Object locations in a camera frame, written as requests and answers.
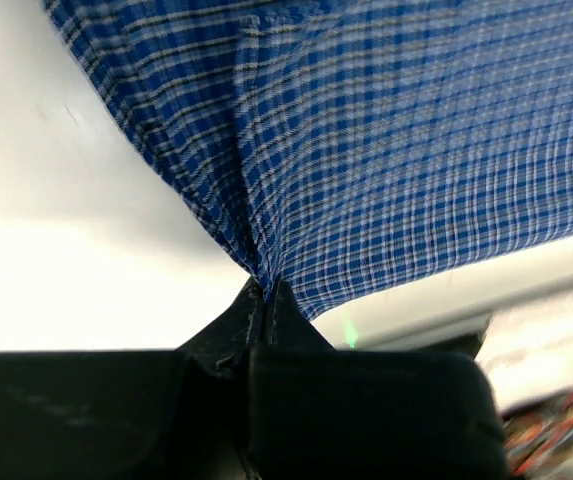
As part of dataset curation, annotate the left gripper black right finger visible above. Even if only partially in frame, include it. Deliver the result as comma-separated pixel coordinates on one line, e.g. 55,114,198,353
248,282,509,479

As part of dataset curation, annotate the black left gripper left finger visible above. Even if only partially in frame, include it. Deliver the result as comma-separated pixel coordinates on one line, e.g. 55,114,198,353
0,281,265,479

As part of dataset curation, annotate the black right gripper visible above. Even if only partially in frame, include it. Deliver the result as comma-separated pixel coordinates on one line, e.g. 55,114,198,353
355,312,492,359

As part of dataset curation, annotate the blue checked long sleeve shirt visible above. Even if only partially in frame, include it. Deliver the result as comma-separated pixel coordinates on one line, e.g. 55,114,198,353
43,1,573,318

